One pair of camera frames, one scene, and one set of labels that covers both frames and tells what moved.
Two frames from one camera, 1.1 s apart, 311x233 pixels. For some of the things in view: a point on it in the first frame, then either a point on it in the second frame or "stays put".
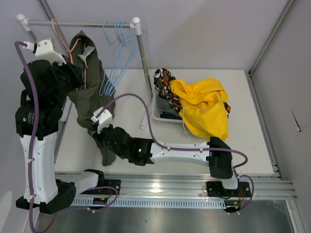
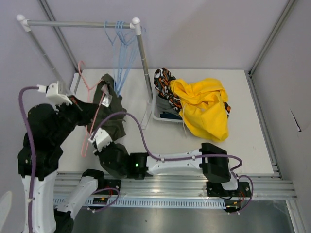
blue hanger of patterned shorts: (110, 85) to (124, 43)
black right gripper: (98, 136) to (97, 153)
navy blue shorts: (169, 115) stays put
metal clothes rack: (25, 23) stays put
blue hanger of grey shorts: (113, 83) to (126, 43)
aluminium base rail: (263, 186) stays put
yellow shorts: (202, 103) stays put
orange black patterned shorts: (163, 78) stays put
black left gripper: (75, 71) to (86, 110)
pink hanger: (72, 49) to (84, 152)
